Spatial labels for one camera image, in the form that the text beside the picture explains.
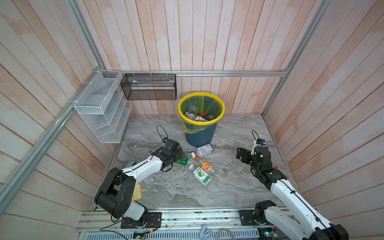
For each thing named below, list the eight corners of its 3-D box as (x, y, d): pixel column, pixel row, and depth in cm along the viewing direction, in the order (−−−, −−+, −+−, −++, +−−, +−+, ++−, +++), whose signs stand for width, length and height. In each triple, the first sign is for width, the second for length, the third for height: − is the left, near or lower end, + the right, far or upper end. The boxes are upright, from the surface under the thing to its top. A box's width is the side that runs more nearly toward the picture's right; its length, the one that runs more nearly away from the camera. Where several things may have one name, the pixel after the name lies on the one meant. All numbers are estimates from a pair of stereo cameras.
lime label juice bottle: (187, 169, 92) (186, 166, 89) (193, 163, 95) (193, 160, 92) (205, 187, 85) (206, 185, 82) (211, 180, 88) (212, 178, 85)
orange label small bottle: (203, 174, 90) (204, 171, 86) (200, 165, 94) (201, 162, 90) (212, 172, 91) (213, 169, 87) (209, 163, 95) (209, 160, 91)
